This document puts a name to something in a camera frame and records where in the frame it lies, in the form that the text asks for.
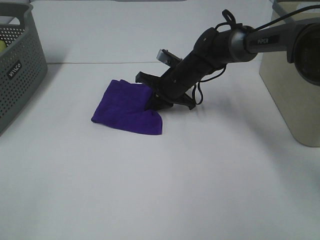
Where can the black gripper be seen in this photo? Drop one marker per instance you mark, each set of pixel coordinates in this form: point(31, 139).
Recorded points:
point(170, 88)

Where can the purple towel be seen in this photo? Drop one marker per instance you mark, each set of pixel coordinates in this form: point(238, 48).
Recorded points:
point(122, 107)

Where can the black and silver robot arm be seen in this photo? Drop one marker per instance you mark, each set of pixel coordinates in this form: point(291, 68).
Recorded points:
point(214, 50)

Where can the grey perforated plastic basket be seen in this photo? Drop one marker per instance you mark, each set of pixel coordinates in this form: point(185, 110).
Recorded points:
point(23, 66)

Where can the beige basket with grey rim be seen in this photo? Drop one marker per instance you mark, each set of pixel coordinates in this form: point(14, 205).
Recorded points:
point(297, 100)

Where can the yellow-green item in basket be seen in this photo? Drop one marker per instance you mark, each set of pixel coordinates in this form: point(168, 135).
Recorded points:
point(2, 46)

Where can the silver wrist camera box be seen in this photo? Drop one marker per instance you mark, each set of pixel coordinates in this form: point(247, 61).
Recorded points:
point(168, 58)

